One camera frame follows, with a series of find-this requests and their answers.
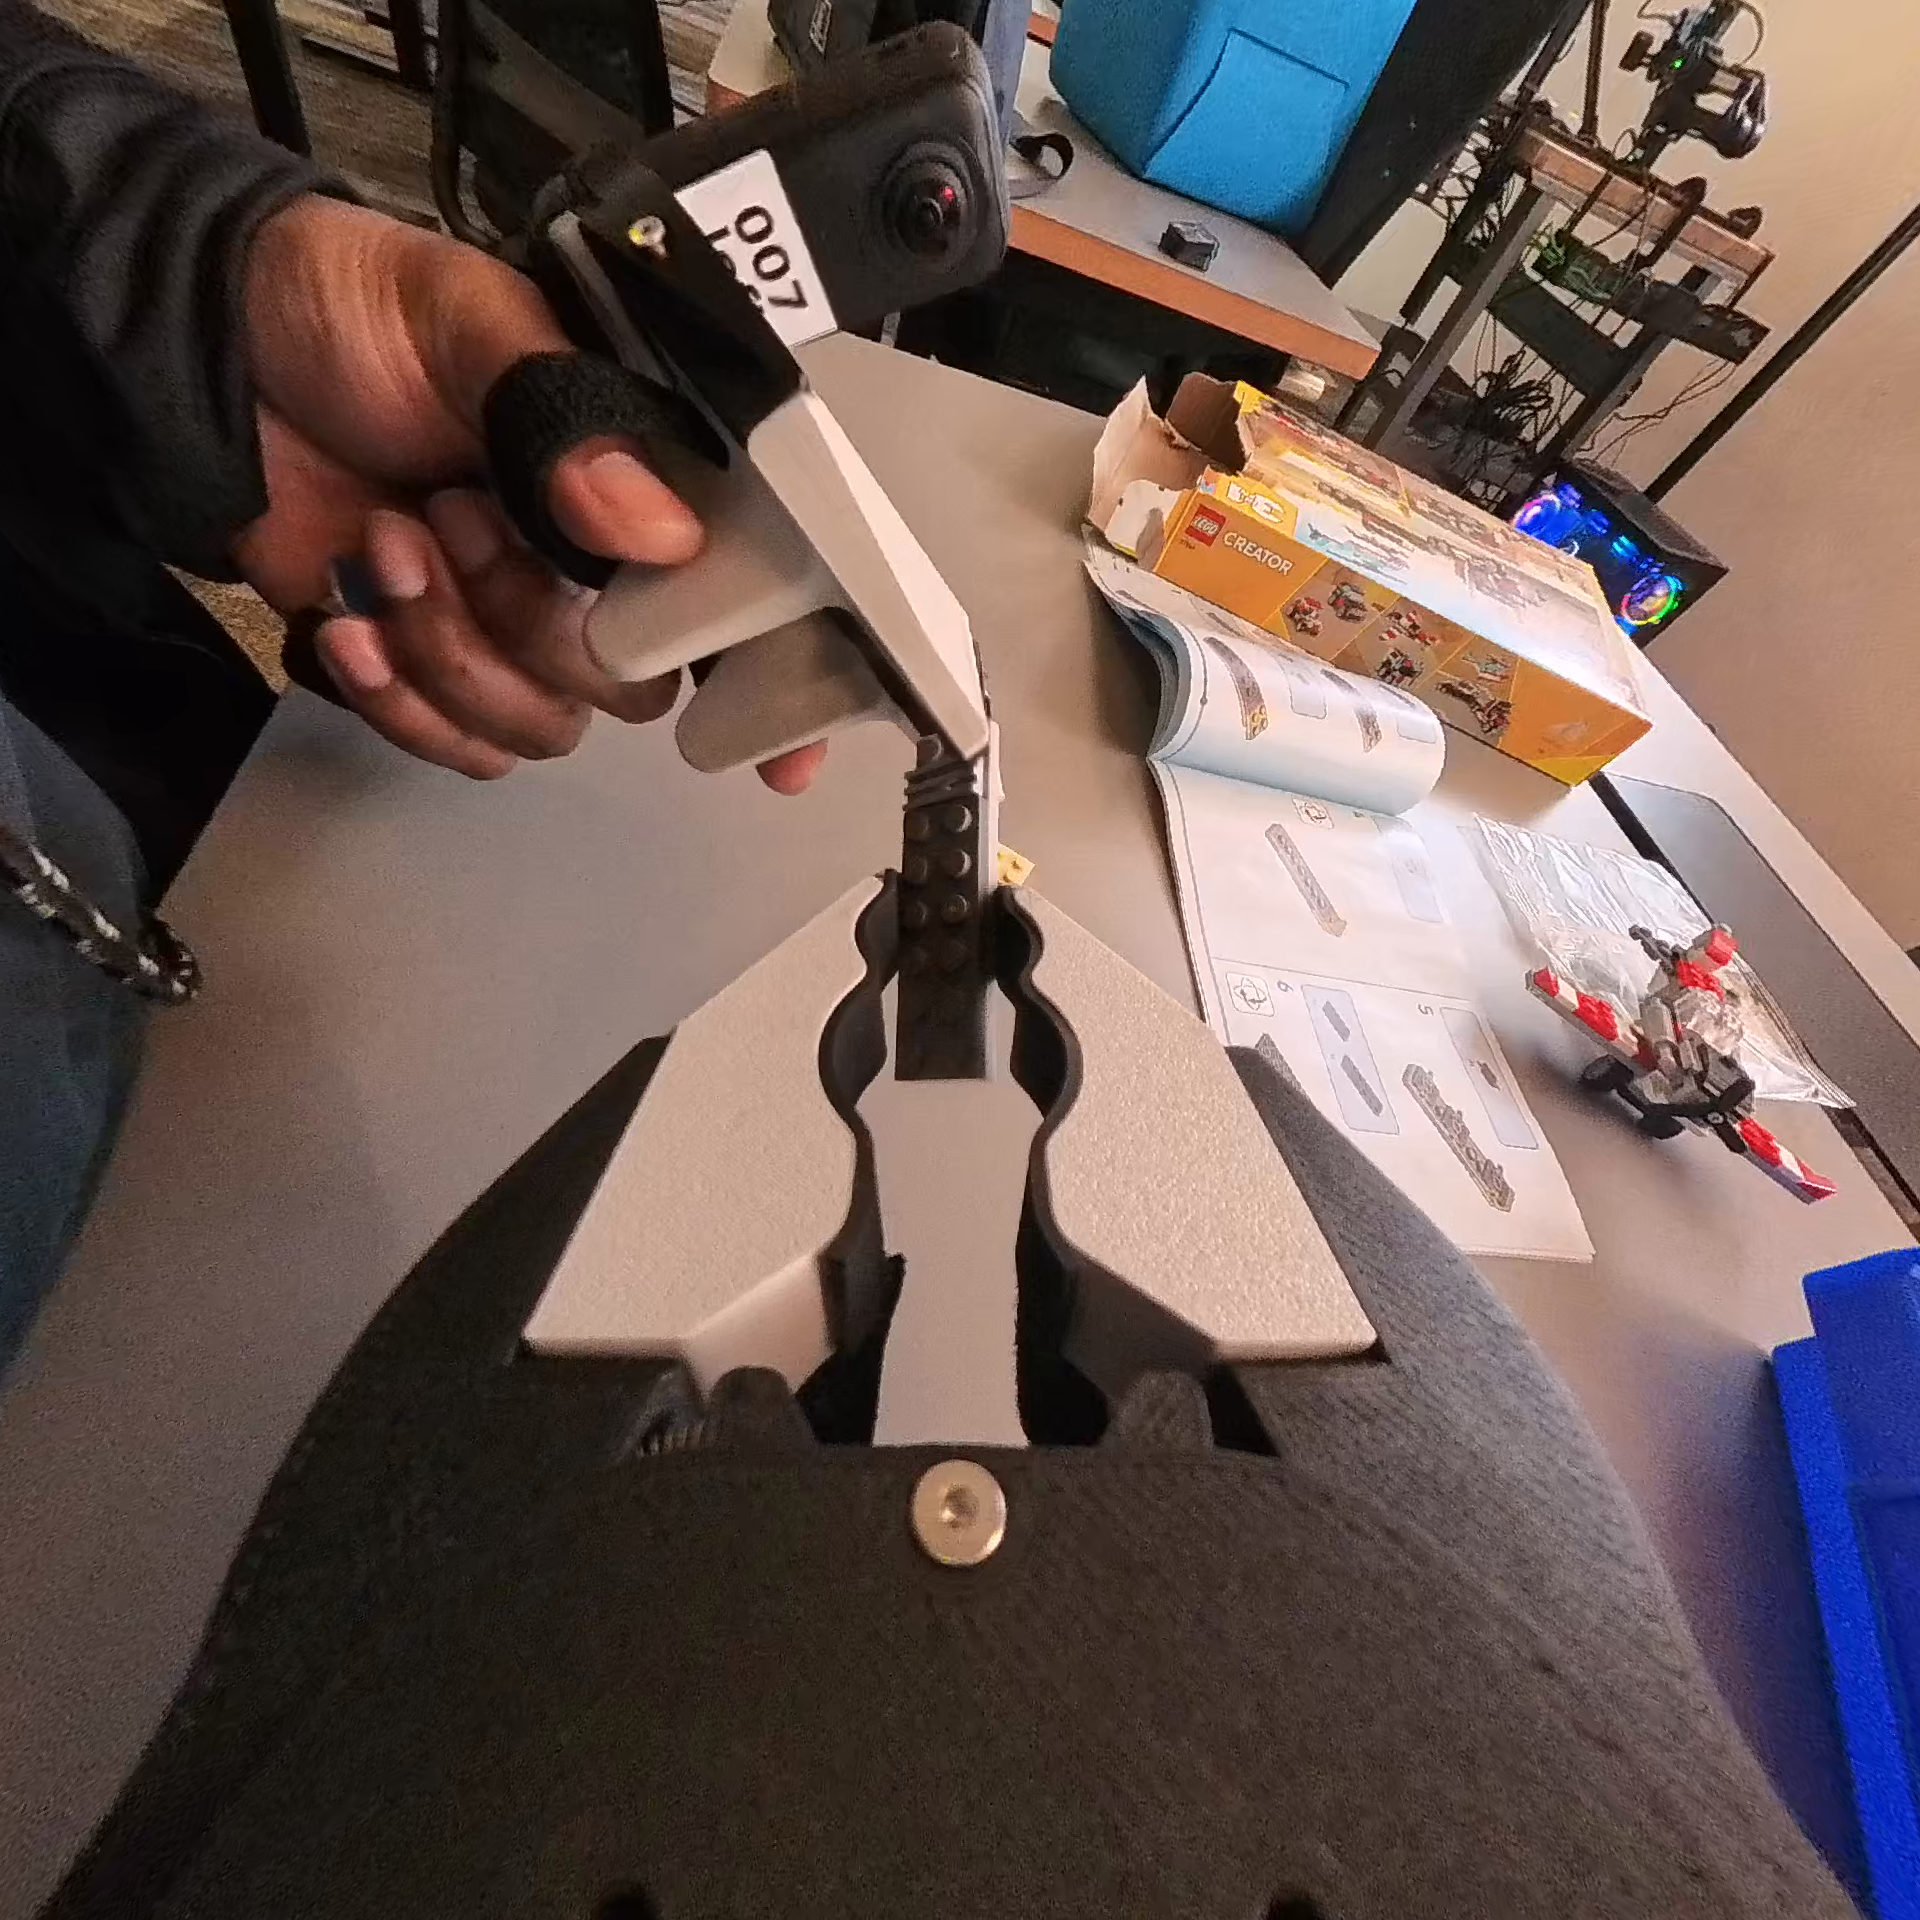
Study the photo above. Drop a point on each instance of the red white brick aircraft model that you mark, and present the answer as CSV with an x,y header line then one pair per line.
x,y
1682,1051

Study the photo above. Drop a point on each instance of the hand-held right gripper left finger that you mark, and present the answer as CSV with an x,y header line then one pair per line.
x,y
704,1183

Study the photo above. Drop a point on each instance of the black flat panel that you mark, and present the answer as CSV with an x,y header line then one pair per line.
x,y
1442,120

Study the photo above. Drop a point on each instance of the person's left hand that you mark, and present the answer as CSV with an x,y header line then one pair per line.
x,y
377,347

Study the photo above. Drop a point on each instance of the black office chair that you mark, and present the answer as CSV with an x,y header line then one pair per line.
x,y
495,93

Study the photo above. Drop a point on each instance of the clear plastic bag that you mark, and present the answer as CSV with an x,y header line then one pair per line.
x,y
1560,886

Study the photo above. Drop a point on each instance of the person's black jacket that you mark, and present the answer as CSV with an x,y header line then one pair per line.
x,y
90,723

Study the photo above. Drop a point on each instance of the computer case with lit fans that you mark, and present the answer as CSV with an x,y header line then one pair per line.
x,y
1618,542

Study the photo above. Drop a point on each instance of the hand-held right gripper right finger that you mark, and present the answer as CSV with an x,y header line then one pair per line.
x,y
1200,1183

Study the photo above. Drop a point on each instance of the person's left forearm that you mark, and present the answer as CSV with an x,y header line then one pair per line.
x,y
120,299

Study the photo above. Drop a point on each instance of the small grey grille brick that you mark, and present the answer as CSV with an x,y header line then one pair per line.
x,y
944,774

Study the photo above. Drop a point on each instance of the black camera on rig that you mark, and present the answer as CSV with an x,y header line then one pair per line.
x,y
1710,93

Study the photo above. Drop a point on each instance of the black pole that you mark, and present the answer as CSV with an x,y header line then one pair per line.
x,y
1787,347

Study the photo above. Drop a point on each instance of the person's blue hoodie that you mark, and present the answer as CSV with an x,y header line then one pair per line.
x,y
54,1140

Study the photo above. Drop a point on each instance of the blue foam box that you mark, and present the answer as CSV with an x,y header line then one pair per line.
x,y
1230,105

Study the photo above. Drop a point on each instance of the grey desk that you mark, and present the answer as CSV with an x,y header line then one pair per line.
x,y
449,930

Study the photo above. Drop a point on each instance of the wood-edged table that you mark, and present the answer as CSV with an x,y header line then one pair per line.
x,y
1111,225

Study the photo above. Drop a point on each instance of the long grey plate brick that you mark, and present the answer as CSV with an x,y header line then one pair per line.
x,y
944,988

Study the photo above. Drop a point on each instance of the yellow toy brick box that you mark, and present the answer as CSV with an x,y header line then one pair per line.
x,y
1424,600

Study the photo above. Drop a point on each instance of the small black box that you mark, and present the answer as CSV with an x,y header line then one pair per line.
x,y
1187,246

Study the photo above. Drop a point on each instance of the small yellow brick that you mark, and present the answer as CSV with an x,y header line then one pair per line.
x,y
1016,866

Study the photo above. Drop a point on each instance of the brick instruction booklet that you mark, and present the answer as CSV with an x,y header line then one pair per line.
x,y
1349,960

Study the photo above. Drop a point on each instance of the large blue storage bin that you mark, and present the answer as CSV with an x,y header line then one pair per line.
x,y
1860,1501

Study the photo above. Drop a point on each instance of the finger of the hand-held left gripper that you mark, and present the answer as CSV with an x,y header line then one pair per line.
x,y
886,585

